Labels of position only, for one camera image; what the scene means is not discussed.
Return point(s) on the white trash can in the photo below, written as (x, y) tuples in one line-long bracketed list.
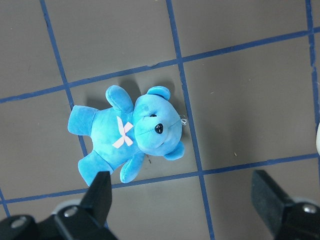
[(317, 141)]

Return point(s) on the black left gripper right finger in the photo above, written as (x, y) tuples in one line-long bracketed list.
[(285, 217)]

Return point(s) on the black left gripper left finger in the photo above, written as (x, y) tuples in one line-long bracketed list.
[(85, 221)]

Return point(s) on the blue teddy bear plush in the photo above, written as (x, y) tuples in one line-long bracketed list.
[(125, 133)]

